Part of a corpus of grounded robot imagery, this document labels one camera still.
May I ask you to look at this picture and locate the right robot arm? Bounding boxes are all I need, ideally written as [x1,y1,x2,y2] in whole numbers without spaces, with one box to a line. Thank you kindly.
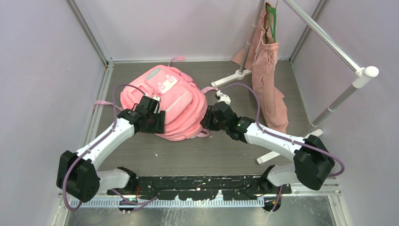
[200,102,335,194]

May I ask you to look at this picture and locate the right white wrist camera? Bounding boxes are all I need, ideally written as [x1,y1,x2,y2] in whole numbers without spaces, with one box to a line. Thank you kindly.
[215,90,231,105]

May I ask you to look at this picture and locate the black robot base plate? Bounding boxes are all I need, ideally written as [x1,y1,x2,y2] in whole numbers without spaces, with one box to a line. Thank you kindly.
[117,175,279,201]

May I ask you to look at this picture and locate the pink student backpack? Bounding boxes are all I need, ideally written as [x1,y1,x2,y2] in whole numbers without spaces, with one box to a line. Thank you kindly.
[93,56,220,142]

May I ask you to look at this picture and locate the pink hanging trousers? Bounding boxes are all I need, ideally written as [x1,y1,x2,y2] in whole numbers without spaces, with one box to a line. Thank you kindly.
[245,2,288,133]

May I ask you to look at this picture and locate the green clothes hanger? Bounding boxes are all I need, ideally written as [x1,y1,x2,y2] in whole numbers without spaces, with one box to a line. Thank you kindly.
[265,3,277,43]

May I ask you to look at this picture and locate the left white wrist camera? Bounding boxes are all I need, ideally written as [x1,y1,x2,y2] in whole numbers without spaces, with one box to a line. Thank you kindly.
[152,96,161,113]

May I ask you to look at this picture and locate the white metal clothes rack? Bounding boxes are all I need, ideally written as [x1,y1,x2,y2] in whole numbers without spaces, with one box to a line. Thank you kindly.
[211,0,380,165]

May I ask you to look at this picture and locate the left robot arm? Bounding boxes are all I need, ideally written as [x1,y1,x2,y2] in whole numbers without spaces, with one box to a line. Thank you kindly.
[56,96,166,202]

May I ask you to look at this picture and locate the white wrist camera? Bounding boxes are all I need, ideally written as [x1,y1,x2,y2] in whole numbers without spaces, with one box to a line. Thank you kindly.
[215,90,231,105]
[152,96,161,113]

